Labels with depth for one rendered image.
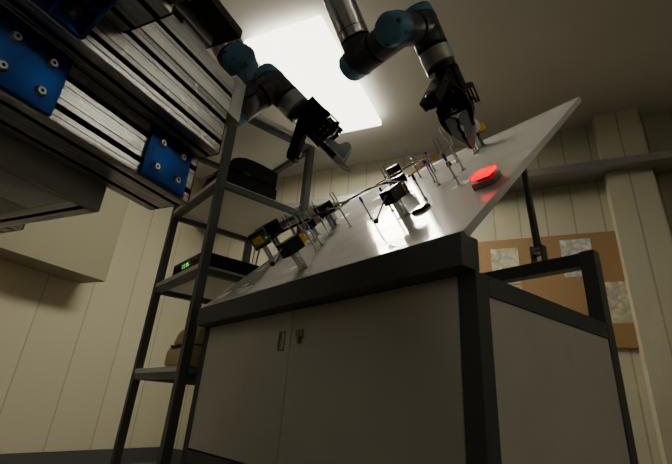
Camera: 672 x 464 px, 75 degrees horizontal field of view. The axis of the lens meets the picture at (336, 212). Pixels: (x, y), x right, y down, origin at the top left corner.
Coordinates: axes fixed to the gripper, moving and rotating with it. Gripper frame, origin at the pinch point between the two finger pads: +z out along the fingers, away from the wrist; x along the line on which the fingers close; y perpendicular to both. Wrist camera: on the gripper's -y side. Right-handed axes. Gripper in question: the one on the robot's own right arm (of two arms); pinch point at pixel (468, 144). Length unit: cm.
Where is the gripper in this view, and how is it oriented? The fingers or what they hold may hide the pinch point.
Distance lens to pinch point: 109.7
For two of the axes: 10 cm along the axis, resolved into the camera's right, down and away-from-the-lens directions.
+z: 3.9, 9.2, -0.2
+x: -6.3, 2.8, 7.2
